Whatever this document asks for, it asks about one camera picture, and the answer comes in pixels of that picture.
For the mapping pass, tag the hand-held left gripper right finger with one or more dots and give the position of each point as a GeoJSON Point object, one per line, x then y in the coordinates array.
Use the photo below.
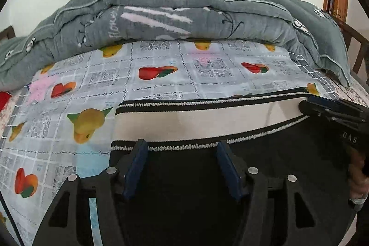
{"type": "Point", "coordinates": [230, 171]}

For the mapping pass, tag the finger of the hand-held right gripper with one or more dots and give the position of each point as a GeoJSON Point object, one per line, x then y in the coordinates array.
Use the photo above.
{"type": "Point", "coordinates": [311, 109]}
{"type": "Point", "coordinates": [321, 101]}

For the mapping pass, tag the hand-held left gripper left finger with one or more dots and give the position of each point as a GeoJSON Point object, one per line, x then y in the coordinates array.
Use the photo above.
{"type": "Point", "coordinates": [135, 168]}

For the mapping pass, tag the black pants with white stripe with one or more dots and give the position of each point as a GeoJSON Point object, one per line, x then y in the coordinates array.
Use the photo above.
{"type": "Point", "coordinates": [201, 119]}

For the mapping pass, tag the person's right hand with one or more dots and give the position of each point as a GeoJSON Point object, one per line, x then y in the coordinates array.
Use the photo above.
{"type": "Point", "coordinates": [356, 179]}

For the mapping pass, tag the grey checked cloth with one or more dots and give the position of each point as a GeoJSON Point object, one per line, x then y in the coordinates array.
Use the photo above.
{"type": "Point", "coordinates": [323, 77]}

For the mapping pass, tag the fruit print bed sheet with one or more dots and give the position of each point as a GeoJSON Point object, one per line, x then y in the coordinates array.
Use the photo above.
{"type": "Point", "coordinates": [115, 90]}

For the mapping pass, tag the floral mattress cover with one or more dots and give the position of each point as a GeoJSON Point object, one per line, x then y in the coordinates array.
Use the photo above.
{"type": "Point", "coordinates": [8, 115]}

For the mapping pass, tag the grey quilt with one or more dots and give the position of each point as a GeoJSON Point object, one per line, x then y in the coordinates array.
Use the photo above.
{"type": "Point", "coordinates": [201, 18]}

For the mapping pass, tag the red pillow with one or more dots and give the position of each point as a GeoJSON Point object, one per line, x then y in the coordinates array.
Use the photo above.
{"type": "Point", "coordinates": [4, 100]}

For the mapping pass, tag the wooden bed headboard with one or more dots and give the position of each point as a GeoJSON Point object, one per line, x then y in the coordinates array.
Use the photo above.
{"type": "Point", "coordinates": [7, 32]}

